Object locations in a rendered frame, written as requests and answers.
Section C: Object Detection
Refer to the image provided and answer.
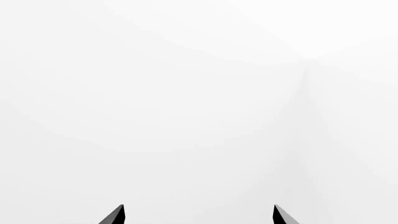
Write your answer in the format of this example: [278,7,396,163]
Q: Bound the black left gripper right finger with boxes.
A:
[272,203,301,224]

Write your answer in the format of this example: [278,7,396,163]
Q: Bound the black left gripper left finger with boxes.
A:
[98,203,126,224]

